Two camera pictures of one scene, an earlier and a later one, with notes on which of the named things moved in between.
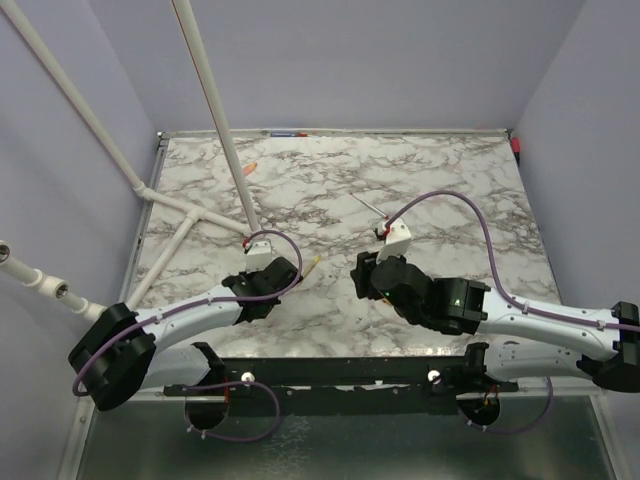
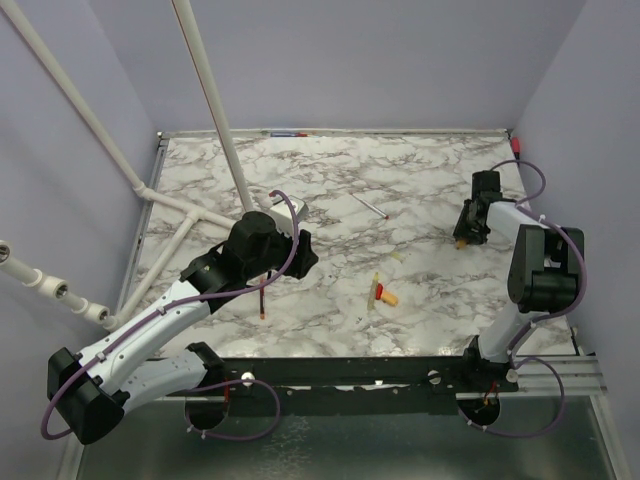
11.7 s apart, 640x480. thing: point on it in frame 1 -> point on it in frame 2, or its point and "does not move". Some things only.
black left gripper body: (248, 277) -> (279, 256)
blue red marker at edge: (288, 134) does not move
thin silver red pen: (385, 216) does not move
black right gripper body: (366, 264) -> (470, 230)
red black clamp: (515, 142) does not move
